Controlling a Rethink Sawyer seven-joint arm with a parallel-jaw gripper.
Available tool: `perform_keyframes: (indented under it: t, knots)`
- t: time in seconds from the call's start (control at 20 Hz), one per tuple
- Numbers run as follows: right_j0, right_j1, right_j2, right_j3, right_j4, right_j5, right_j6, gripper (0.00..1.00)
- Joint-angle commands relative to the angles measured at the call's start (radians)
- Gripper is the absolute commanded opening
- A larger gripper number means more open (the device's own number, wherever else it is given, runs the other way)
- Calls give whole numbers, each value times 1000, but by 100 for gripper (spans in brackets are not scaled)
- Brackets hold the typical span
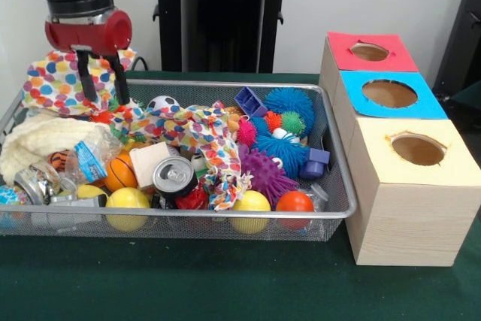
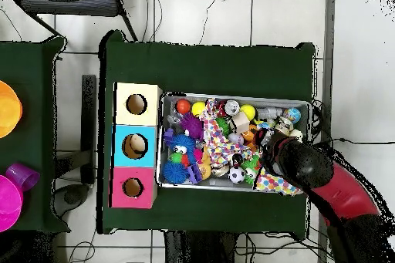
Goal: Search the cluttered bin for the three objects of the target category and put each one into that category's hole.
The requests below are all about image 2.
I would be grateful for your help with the purple plastic cup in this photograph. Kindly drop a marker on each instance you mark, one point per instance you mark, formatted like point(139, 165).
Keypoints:
point(24, 176)

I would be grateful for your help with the silver topped drink can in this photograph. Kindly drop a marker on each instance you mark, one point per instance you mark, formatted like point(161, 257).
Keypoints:
point(232, 107)

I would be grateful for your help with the orange plastic bowl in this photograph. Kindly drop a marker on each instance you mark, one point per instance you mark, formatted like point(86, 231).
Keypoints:
point(9, 108)

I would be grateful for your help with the yellow ball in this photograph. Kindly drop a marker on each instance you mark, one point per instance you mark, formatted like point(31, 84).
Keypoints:
point(247, 111)
point(198, 108)

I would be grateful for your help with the dark green table cloth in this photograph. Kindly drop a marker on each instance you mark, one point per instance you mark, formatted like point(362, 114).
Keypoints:
point(200, 68)

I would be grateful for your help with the orange ball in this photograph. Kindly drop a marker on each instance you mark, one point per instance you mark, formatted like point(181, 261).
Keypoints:
point(183, 106)

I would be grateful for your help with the shallow mesh bin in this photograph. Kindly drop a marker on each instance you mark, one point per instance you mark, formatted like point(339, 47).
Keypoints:
point(168, 104)

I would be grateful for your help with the magenta plastic bowl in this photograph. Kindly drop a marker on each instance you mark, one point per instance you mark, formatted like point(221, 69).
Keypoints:
point(9, 204)

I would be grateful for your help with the long polka dot cloth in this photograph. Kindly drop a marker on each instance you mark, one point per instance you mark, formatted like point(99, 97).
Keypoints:
point(216, 135)

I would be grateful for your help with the plain wooden block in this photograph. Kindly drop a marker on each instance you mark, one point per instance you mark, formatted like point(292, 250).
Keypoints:
point(241, 122)

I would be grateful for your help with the wide polka dot cloth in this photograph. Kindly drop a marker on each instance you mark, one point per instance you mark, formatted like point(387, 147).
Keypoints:
point(274, 184)

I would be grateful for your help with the crushed bottle with blue label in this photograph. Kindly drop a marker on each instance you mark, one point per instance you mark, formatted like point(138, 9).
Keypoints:
point(264, 125)

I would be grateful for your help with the purple spiky rubber ball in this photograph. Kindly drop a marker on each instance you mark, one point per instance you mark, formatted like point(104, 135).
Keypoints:
point(192, 124)

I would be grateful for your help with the dark office chair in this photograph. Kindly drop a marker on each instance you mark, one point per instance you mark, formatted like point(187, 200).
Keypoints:
point(71, 4)

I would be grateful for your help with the wooden box with three holes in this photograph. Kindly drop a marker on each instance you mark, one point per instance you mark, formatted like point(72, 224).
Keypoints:
point(123, 115)

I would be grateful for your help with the small soccer ball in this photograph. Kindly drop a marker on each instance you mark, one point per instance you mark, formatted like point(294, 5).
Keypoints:
point(236, 175)

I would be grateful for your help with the green side table cloth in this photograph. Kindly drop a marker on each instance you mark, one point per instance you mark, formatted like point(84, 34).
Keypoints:
point(34, 65)

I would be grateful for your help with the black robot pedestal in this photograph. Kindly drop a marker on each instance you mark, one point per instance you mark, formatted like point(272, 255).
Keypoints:
point(197, 249)

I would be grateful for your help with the small orange basketball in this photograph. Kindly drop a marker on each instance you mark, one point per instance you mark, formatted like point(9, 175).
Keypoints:
point(248, 135)

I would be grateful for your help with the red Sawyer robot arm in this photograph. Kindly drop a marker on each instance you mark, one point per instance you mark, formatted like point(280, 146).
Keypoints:
point(345, 195)

